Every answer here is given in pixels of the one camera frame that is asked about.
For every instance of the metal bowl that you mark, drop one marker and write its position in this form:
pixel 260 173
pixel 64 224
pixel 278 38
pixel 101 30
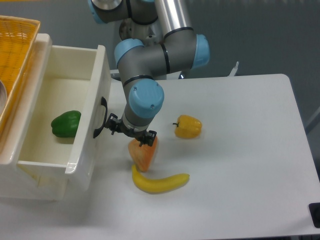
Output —
pixel 3 97

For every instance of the white clamp bracket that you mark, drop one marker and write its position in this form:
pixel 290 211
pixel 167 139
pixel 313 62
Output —
pixel 234 70

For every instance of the yellow banana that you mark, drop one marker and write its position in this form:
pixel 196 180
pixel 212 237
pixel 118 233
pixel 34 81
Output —
pixel 158 186

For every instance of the yellow bell pepper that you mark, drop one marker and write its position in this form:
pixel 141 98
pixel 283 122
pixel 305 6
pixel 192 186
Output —
pixel 187 127

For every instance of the yellow plastic basket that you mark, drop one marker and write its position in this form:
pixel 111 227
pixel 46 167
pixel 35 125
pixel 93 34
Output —
pixel 17 37

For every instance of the white top drawer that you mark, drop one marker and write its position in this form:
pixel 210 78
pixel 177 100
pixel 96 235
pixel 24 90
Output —
pixel 75 79

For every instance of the green bell pepper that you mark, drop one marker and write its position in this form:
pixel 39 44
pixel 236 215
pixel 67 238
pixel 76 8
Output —
pixel 66 124

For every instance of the black object at table edge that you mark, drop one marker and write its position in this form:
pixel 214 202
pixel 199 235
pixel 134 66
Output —
pixel 314 209

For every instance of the orange sandwich toast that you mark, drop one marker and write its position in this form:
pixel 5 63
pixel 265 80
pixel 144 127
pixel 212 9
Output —
pixel 143 155

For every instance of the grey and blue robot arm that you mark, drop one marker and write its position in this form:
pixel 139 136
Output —
pixel 176 48

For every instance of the white drawer cabinet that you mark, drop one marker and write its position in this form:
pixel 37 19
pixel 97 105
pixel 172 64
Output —
pixel 18 180

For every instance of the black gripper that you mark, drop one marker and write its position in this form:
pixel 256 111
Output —
pixel 116 125

